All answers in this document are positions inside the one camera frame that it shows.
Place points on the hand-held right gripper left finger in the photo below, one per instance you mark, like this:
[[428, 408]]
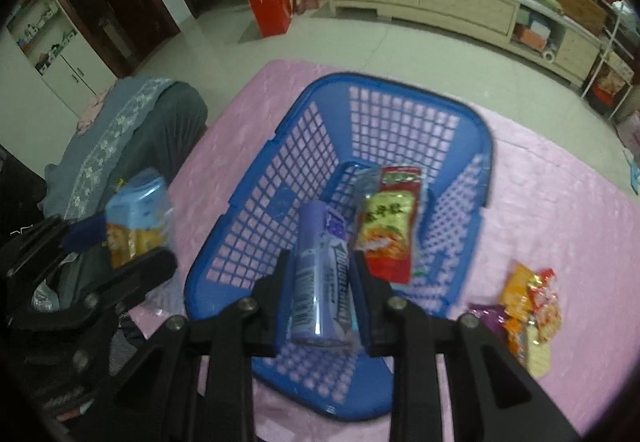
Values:
[[270, 317]]

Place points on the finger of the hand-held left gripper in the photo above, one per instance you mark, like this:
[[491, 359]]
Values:
[[145, 269], [85, 234]]

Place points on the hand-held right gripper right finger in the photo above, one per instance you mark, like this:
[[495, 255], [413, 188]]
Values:
[[375, 322]]

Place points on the small light blue snack packet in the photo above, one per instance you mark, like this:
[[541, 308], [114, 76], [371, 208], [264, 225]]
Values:
[[140, 207]]

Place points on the purple gum canister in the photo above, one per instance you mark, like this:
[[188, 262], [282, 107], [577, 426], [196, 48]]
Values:
[[320, 272]]

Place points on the red yellow snack packet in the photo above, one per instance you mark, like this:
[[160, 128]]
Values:
[[385, 247]]

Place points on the purple snack packet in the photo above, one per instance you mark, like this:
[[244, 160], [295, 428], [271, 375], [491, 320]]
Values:
[[482, 314]]

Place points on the blue plastic basket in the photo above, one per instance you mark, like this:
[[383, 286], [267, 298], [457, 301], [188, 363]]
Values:
[[282, 204]]

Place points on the cream green snack packet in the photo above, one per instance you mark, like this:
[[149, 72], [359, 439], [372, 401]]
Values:
[[367, 184]]

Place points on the orange cartoon snack packet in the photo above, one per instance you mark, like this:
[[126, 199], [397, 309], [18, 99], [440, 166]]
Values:
[[517, 337]]

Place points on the orange yellow square snack packet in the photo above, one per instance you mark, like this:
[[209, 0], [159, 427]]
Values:
[[517, 287]]

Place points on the dark red snack packet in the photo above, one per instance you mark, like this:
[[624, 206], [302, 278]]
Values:
[[400, 176]]

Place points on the small red orange snack packet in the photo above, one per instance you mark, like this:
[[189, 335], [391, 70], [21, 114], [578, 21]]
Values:
[[545, 302]]

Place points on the pink cloth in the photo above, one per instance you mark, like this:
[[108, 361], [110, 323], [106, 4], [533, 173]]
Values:
[[92, 112]]

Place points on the grey covered sofa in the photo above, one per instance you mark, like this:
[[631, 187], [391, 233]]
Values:
[[165, 122]]

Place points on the red paper bag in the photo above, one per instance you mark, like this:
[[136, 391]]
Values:
[[270, 7]]

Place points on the white tape roll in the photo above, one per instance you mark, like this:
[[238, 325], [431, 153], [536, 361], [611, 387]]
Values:
[[549, 57]]

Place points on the white metal rack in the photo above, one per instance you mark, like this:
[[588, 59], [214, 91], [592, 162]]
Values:
[[607, 77]]

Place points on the brown cardboard box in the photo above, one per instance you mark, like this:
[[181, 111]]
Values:
[[582, 7]]

